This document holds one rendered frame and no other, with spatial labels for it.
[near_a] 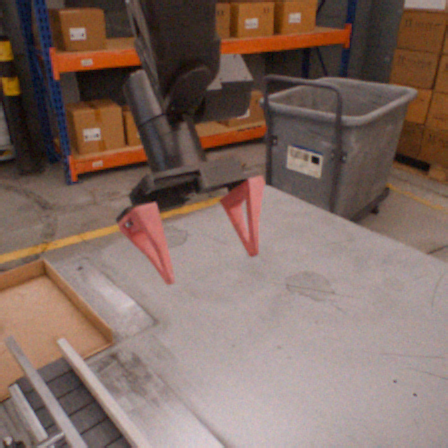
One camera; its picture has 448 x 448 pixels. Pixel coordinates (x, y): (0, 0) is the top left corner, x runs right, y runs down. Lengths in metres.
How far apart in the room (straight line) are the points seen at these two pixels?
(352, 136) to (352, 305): 1.54
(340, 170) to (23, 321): 1.87
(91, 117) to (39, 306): 2.77
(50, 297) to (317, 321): 0.54
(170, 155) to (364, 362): 0.56
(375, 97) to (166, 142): 2.74
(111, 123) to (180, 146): 3.29
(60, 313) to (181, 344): 0.26
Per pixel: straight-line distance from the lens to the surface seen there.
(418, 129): 3.90
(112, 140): 3.78
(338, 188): 2.55
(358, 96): 3.19
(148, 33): 0.38
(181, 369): 0.83
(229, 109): 0.51
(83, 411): 0.74
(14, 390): 0.80
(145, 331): 0.91
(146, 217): 0.42
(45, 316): 0.99
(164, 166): 0.45
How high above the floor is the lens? 1.43
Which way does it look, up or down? 30 degrees down
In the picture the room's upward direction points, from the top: straight up
